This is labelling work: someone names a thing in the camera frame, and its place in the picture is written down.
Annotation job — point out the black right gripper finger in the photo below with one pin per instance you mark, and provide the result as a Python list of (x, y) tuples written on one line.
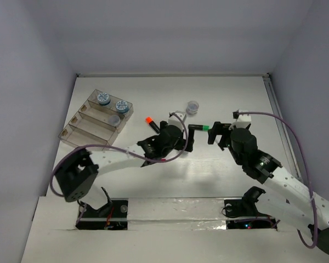
[(211, 137), (217, 129)]

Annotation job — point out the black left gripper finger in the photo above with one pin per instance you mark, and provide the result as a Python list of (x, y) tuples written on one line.
[(189, 142), (163, 126)]

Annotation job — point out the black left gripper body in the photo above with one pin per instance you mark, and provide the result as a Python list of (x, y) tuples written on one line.
[(180, 144)]

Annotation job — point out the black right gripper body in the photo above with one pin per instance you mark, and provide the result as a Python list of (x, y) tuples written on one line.
[(226, 141)]

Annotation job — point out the clear paper clip jar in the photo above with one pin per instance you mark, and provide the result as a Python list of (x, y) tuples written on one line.
[(192, 108), (114, 120)]

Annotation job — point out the blue-lidded cleaning gel jar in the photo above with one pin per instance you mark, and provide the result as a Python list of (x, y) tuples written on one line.
[(103, 99)]

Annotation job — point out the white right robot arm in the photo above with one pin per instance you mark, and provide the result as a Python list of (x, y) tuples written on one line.
[(281, 196)]

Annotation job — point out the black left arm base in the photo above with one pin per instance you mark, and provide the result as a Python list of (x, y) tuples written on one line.
[(111, 216)]

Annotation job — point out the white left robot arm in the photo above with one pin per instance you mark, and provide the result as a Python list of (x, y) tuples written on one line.
[(77, 172)]

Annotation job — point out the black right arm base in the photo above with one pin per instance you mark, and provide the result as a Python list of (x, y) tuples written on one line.
[(241, 215)]

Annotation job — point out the green-capped black highlighter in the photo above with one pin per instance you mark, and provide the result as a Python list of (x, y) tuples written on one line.
[(204, 128)]

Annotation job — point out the orange-capped black highlighter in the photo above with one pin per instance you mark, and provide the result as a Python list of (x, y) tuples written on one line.
[(153, 125)]

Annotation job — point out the clear three-bin organizer tray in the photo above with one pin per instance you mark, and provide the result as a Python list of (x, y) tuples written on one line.
[(89, 125)]

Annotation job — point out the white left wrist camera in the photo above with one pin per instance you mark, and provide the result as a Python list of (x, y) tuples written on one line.
[(177, 119)]

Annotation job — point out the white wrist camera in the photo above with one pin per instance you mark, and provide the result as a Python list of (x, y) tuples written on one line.
[(177, 119), (241, 120)]

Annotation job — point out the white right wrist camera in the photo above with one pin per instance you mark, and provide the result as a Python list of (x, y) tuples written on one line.
[(241, 120)]

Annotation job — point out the metal rail on table edge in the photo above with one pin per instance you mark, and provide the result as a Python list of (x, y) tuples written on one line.
[(283, 129)]

